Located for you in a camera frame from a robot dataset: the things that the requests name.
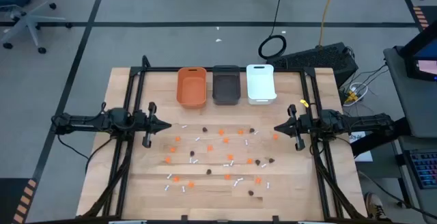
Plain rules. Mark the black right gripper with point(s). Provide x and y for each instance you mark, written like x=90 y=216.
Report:
x=303 y=124

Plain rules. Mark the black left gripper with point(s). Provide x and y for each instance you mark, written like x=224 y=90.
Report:
x=143 y=123

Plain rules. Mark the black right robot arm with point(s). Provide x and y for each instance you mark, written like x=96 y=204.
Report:
x=358 y=121

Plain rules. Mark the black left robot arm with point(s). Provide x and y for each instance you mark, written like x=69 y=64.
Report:
x=85 y=121

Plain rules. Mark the yellow tape tag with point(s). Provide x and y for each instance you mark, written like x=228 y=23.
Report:
x=304 y=103

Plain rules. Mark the orange plastic bin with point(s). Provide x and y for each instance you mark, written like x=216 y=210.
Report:
x=191 y=87

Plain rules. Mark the white plastic bin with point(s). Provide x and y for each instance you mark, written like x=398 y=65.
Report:
x=261 y=84

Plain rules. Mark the power strip yellow plugs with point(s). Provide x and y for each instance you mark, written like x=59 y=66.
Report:
x=351 y=97

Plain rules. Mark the black computer tower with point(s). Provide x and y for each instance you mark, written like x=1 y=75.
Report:
x=314 y=60

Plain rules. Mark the dark grey plastic bin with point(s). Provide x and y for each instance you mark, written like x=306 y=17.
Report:
x=226 y=87

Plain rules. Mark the white paper sheet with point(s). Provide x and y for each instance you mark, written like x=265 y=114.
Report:
x=364 y=156

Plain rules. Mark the black desk support beam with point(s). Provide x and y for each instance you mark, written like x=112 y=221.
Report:
x=382 y=138

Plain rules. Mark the person's shoe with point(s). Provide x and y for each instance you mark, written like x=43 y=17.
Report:
x=375 y=207

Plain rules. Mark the grey keyboard shelf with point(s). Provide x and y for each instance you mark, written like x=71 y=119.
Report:
x=409 y=142

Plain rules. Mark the grey desk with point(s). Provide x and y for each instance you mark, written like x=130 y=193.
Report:
x=409 y=108

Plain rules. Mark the backlit computer keyboard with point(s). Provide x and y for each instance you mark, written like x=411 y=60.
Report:
x=425 y=169

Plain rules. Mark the black computer monitor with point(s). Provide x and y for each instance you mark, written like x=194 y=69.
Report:
x=423 y=63

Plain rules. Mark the black hazard striped mat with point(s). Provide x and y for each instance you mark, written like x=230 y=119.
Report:
x=421 y=17
x=13 y=196

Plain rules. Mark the office chair base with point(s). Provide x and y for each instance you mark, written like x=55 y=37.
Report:
x=30 y=24

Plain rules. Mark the black aluminium table frame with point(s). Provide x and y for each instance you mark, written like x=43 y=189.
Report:
x=160 y=69

